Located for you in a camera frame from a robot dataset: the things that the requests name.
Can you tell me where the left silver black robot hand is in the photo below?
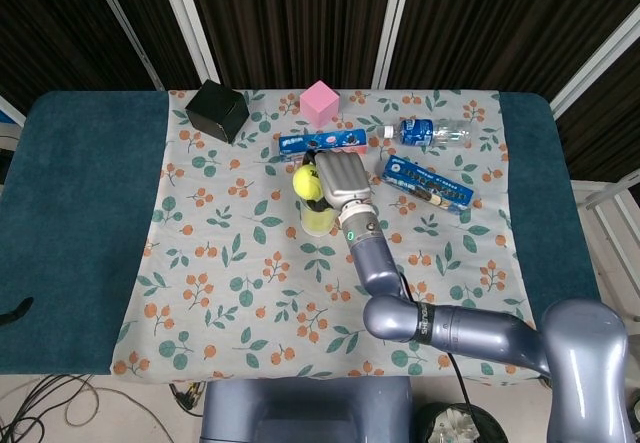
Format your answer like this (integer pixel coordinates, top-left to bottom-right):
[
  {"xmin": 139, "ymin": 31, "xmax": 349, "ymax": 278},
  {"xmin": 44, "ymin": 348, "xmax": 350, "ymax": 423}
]
[{"xmin": 0, "ymin": 296, "xmax": 36, "ymax": 328}]

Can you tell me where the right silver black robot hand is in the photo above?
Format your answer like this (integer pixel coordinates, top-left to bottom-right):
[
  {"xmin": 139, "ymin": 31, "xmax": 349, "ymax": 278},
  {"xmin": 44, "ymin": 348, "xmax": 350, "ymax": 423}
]
[{"xmin": 301, "ymin": 150, "xmax": 374, "ymax": 213}]

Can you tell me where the yellow tennis ball black print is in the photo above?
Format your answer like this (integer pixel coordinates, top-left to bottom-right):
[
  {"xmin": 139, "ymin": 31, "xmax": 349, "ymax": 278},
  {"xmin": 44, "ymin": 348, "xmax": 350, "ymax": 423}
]
[{"xmin": 292, "ymin": 163, "xmax": 326, "ymax": 200}]

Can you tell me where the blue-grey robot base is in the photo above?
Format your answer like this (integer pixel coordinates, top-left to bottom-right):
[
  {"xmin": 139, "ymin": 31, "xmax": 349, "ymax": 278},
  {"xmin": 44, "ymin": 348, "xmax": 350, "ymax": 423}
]
[{"xmin": 199, "ymin": 376, "xmax": 414, "ymax": 443}]

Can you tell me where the blue pink cookie box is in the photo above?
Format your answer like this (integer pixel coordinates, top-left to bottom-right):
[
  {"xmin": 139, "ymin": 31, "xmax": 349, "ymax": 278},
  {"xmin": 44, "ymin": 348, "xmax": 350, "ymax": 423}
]
[{"xmin": 277, "ymin": 130, "xmax": 370, "ymax": 163}]

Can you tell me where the clear glass cup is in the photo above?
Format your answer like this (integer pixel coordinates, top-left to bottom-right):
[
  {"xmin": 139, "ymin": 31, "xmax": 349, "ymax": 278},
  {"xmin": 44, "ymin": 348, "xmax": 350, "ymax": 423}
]
[{"xmin": 298, "ymin": 195, "xmax": 339, "ymax": 237}]

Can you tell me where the pink cube block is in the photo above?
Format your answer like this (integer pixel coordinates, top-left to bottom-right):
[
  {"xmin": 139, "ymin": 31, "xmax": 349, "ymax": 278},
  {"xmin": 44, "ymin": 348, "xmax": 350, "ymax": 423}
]
[{"xmin": 299, "ymin": 80, "xmax": 342, "ymax": 126}]

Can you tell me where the dark blue cookie box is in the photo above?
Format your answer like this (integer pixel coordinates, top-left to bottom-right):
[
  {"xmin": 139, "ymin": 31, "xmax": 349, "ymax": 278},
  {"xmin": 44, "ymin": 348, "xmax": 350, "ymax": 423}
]
[{"xmin": 382, "ymin": 154, "xmax": 475, "ymax": 213}]

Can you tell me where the clear bottle blue label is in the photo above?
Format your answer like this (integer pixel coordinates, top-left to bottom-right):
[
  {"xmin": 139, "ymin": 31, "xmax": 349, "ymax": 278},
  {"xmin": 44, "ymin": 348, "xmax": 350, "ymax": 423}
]
[{"xmin": 375, "ymin": 117, "xmax": 472, "ymax": 148}]

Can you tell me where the teal blue table cover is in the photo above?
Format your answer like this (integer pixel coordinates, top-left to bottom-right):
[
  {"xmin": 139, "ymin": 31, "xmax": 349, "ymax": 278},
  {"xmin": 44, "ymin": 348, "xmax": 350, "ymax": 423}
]
[{"xmin": 0, "ymin": 90, "xmax": 601, "ymax": 389}]

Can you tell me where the floral print tablecloth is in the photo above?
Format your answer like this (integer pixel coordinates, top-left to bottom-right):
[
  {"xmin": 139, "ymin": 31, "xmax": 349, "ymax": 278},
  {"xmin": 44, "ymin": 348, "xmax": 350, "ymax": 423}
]
[{"xmin": 109, "ymin": 87, "xmax": 544, "ymax": 382}]

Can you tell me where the black cardboard box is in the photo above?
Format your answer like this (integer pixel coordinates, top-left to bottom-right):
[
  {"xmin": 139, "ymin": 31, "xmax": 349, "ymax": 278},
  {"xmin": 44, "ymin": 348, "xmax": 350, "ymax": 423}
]
[{"xmin": 184, "ymin": 79, "xmax": 250, "ymax": 144}]

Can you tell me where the black trash bin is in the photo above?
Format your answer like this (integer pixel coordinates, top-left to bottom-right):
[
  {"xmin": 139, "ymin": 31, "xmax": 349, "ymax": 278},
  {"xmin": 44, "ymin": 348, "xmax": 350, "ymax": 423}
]
[{"xmin": 414, "ymin": 401, "xmax": 509, "ymax": 443}]

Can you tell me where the floor cable bundle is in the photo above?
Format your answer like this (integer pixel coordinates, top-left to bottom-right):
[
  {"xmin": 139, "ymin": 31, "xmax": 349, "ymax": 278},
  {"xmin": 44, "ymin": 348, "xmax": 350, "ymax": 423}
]
[{"xmin": 0, "ymin": 372, "xmax": 206, "ymax": 443}]

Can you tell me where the white partition frame post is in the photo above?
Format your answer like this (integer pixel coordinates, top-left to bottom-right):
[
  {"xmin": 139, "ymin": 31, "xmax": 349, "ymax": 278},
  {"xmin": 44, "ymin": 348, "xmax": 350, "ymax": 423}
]
[
  {"xmin": 370, "ymin": 0, "xmax": 417, "ymax": 89},
  {"xmin": 153, "ymin": 0, "xmax": 221, "ymax": 89},
  {"xmin": 0, "ymin": 93, "xmax": 27, "ymax": 128},
  {"xmin": 548, "ymin": 2, "xmax": 640, "ymax": 119}
]

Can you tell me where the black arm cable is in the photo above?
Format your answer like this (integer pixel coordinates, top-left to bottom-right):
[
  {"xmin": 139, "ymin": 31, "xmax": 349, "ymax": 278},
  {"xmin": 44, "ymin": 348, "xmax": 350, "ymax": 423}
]
[{"xmin": 447, "ymin": 352, "xmax": 479, "ymax": 417}]

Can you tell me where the thin grey partition rail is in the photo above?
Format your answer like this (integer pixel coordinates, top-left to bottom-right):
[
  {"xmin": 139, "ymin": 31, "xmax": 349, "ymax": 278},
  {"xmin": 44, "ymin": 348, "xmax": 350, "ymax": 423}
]
[{"xmin": 84, "ymin": 0, "xmax": 166, "ymax": 90}]

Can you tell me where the aluminium profile frame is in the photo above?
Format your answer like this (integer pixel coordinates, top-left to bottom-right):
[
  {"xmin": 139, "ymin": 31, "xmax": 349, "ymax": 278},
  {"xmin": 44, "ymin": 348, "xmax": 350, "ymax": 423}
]
[{"xmin": 572, "ymin": 170, "xmax": 640, "ymax": 314}]

